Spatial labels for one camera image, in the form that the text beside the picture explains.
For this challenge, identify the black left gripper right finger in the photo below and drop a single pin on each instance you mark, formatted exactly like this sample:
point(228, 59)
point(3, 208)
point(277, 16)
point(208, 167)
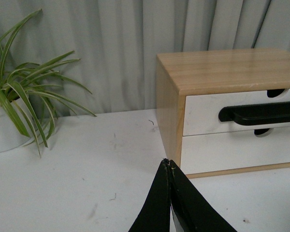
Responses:
point(191, 211)

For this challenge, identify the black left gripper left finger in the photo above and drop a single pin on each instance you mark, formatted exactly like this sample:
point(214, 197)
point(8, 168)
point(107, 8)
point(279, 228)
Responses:
point(155, 213)

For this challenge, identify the white drawer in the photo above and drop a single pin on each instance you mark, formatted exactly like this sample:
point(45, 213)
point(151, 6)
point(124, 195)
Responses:
point(233, 150)
point(201, 111)

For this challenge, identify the light wooden drawer cabinet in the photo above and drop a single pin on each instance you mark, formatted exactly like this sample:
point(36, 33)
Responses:
point(215, 72)

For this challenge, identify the green spider plant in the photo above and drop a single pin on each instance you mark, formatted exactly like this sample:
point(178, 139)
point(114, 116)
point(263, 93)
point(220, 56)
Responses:
point(25, 97)

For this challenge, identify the white plant pot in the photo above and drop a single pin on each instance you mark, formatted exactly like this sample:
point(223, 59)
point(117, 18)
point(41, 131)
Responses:
point(10, 137)

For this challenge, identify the grey curtain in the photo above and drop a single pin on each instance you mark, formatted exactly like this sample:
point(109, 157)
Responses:
point(116, 41)

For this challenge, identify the black drawer handle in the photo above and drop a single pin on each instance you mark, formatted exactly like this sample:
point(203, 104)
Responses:
point(256, 114)

